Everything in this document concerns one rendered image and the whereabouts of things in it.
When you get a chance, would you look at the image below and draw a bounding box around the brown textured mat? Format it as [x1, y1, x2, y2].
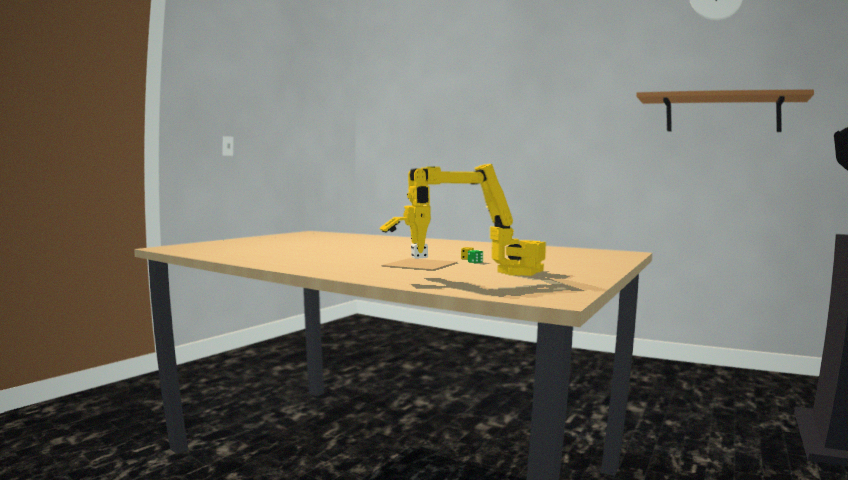
[381, 258, 458, 271]

